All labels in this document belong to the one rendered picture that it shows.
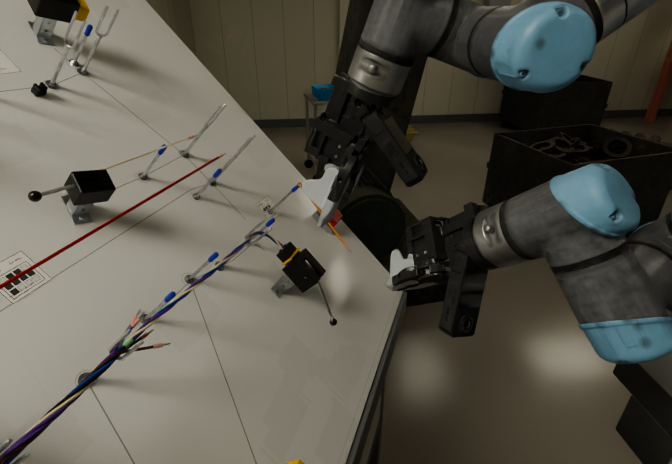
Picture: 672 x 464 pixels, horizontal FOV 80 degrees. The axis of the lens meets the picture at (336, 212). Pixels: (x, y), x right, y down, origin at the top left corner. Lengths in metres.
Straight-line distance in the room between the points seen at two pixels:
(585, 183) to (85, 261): 0.59
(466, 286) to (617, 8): 0.33
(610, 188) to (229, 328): 0.53
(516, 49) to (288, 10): 5.50
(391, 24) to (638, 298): 0.38
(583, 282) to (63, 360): 0.57
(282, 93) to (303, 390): 5.41
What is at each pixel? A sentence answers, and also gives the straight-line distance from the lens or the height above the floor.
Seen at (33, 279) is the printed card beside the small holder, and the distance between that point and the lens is 0.60.
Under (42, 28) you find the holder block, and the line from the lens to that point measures 0.87.
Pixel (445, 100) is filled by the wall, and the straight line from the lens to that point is 6.40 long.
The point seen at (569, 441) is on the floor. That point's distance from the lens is 2.04.
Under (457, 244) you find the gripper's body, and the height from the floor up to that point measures 1.24.
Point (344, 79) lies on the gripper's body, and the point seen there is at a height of 1.44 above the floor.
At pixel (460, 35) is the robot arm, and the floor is 1.49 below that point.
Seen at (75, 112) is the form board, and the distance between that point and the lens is 0.78.
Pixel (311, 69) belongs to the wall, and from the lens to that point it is 5.90.
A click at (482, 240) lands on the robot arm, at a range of 0.50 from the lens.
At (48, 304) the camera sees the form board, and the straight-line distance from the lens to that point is 0.59.
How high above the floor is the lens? 1.52
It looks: 27 degrees down
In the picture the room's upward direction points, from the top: straight up
